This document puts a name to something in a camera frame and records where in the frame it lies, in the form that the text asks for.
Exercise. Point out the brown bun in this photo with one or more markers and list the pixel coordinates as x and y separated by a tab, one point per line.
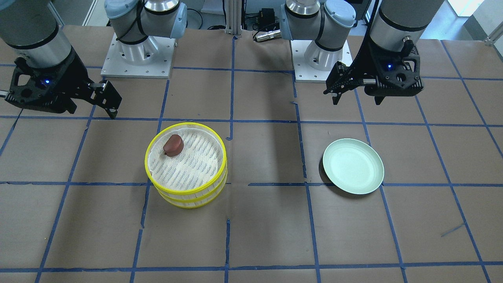
173	146

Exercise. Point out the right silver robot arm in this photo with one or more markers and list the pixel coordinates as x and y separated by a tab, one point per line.
34	30

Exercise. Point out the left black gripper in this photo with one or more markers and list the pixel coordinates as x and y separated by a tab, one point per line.
366	62

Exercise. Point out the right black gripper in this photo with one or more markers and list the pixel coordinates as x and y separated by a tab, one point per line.
75	77

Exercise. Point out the aluminium frame post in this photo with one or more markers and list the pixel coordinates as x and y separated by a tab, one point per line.
234	16

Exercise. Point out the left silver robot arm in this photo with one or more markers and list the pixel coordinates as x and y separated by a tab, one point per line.
329	23

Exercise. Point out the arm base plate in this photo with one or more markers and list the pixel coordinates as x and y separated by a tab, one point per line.
322	61
152	58

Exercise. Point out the light green plate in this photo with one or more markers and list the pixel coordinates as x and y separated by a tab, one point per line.
353	166

